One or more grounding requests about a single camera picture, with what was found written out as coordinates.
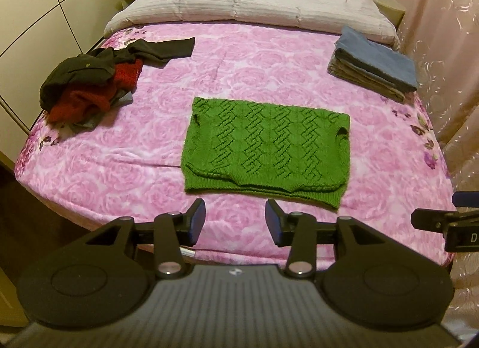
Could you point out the red knit garment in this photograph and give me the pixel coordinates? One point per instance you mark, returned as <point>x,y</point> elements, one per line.
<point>80,103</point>

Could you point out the green knit sweater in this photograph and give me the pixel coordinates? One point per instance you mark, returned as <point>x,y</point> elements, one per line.
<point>267,149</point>

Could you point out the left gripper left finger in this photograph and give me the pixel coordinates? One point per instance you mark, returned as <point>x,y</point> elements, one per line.
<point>173,230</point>

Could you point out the pink floral bed blanket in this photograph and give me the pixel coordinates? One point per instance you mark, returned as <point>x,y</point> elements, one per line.
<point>130,164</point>

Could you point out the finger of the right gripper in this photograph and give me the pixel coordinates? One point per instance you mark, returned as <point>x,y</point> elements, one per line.
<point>439,221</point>

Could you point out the black garment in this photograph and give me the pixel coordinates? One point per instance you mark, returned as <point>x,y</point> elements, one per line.
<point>98,66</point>

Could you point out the pink patterned curtain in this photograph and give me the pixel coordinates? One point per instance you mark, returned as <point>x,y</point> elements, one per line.
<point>441,36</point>

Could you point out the folded grey blue clothes stack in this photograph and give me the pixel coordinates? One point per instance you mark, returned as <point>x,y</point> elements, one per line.
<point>372,66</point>

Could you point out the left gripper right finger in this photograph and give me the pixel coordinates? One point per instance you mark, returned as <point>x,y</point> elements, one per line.
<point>298,231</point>

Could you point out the cream bedside cabinet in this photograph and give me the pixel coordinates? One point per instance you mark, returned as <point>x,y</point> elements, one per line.
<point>391,9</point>

